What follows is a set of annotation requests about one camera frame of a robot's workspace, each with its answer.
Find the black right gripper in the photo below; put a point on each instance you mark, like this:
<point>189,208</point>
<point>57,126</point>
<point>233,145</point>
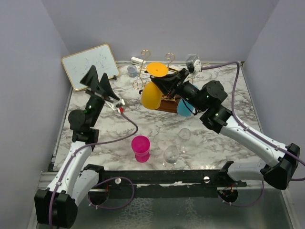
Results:
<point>167,82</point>

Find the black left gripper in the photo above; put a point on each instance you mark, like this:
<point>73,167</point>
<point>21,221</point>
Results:
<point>91,79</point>

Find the yellow plastic wine glass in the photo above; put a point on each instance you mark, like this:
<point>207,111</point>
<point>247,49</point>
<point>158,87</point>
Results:
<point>151,94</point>

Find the blue plastic wine glass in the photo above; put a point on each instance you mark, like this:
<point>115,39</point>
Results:
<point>185,109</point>

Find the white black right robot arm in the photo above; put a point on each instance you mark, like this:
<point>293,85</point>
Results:
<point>277,163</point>

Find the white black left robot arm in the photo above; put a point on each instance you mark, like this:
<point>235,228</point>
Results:
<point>57,205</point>

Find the pink plastic wine glass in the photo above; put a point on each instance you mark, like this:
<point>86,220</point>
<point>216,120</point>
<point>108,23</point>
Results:
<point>141,148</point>

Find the small whiteboard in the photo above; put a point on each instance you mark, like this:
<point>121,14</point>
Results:
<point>78,64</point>

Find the small clear blue cup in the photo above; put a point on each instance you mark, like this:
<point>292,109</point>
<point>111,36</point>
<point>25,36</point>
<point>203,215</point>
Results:
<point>132,71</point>

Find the white whiteboard eraser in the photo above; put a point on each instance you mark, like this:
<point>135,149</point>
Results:
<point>138,61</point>

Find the clear glass near front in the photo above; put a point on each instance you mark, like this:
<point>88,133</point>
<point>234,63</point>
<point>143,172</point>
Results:
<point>173,157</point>

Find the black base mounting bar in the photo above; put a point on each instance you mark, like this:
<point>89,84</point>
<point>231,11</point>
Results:
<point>165,183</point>

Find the gold wire wine glass rack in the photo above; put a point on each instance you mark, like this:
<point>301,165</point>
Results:
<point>167,104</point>

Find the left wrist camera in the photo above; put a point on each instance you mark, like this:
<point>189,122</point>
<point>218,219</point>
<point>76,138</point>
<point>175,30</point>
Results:
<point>118,105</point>

